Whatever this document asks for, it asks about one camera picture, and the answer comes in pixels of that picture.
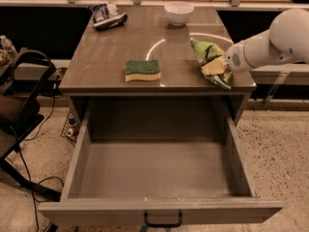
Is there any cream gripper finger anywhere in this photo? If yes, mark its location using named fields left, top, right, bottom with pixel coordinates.
left=202, top=57, right=225, bottom=75

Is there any green jalapeno chip bag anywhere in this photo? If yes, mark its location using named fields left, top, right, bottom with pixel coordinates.
left=190, top=38, right=233, bottom=90

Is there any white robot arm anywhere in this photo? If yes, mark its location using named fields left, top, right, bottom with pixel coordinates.
left=201, top=9, right=309, bottom=75

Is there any white bowl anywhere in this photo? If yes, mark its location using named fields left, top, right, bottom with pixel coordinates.
left=164, top=2, right=194, bottom=26

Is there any green yellow sponge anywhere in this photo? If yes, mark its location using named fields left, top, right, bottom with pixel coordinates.
left=126, top=60, right=161, bottom=82

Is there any grey cabinet with counter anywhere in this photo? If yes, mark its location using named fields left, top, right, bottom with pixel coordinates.
left=60, top=6, right=256, bottom=122

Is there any open grey drawer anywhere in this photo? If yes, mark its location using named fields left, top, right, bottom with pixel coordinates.
left=39, top=98, right=283, bottom=226

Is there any black chair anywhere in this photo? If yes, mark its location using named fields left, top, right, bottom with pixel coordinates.
left=0, top=47, right=61, bottom=202

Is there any clear plastic bottle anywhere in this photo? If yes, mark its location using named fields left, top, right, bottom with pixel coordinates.
left=0, top=35, right=17, bottom=59

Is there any black drawer handle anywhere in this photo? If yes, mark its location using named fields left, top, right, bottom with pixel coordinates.
left=144, top=213, right=183, bottom=228

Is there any wire basket with bottles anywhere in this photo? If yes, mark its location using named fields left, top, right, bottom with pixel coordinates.
left=61, top=112, right=79, bottom=143

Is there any black floor cable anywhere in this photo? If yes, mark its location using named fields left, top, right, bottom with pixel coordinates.
left=14, top=94, right=66, bottom=232

